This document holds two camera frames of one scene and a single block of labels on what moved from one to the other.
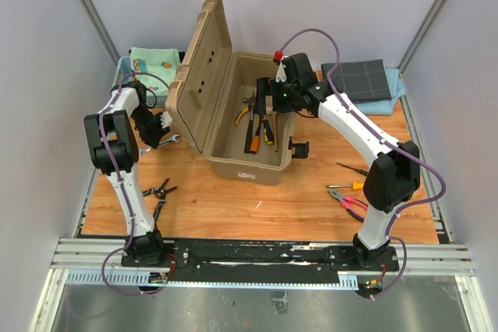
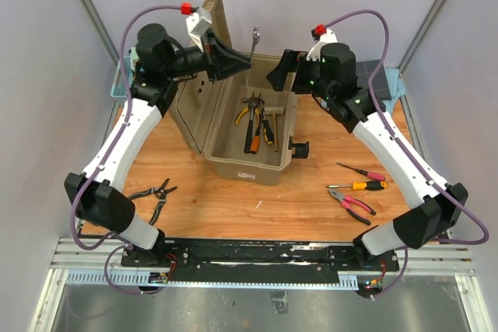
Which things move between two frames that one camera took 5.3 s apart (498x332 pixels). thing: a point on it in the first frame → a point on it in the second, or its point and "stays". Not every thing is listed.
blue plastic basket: x=123 y=68 stays
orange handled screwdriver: x=355 y=186 stays
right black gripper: x=266 y=86 → x=289 y=64
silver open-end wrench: x=173 y=139 → x=256 y=34
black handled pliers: x=160 y=192 stays
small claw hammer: x=249 y=132 stays
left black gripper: x=153 y=138 → x=223 y=64
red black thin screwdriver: x=362 y=172 stays
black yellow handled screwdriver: x=268 y=132 stays
